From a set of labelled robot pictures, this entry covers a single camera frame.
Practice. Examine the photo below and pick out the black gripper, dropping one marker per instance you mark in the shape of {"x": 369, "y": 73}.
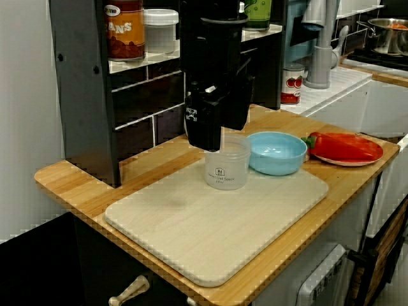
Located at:
{"x": 210, "y": 54}

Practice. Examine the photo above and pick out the red toy pepper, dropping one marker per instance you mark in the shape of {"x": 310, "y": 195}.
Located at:
{"x": 341, "y": 148}

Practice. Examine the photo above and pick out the clear plastic deli container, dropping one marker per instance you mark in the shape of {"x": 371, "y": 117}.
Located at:
{"x": 226, "y": 172}

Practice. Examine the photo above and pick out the light blue bowl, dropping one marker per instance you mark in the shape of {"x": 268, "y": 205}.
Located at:
{"x": 277, "y": 156}

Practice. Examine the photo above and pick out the red tomato can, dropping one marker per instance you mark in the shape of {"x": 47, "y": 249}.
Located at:
{"x": 291, "y": 86}

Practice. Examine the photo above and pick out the green peas can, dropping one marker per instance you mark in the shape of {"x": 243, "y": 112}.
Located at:
{"x": 259, "y": 14}

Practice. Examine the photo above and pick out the pale wooden cutting board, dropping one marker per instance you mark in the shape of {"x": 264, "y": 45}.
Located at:
{"x": 207, "y": 229}

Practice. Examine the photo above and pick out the grey toy faucet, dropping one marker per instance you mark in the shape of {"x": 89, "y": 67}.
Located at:
{"x": 322, "y": 63}

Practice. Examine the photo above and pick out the orange beans can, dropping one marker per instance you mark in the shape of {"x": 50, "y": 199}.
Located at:
{"x": 124, "y": 35}

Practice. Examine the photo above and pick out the white sink counter unit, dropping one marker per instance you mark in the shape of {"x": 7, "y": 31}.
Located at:
{"x": 350, "y": 105}

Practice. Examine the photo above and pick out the dark shelf unit with tiles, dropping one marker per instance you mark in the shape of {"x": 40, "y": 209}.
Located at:
{"x": 83, "y": 95}

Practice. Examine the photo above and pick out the white cabinet under countertop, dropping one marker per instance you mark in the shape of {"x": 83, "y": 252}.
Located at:
{"x": 287, "y": 255}

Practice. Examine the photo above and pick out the red round plate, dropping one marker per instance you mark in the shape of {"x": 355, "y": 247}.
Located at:
{"x": 378, "y": 152}

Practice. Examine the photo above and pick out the black toy stove top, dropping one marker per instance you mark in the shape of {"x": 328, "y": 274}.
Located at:
{"x": 376, "y": 60}

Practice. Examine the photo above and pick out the steel cooking pot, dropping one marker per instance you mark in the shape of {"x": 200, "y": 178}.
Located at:
{"x": 382, "y": 41}

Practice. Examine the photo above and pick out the grey dispenser panel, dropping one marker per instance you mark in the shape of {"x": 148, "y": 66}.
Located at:
{"x": 322, "y": 280}

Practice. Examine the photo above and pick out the orange toy carrot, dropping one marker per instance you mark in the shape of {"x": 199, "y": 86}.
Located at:
{"x": 398, "y": 26}

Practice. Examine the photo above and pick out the black cabinet front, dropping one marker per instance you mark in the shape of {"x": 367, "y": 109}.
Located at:
{"x": 48, "y": 271}

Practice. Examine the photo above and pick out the wooden crate black frame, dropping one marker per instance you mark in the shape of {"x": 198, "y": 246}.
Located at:
{"x": 389, "y": 248}

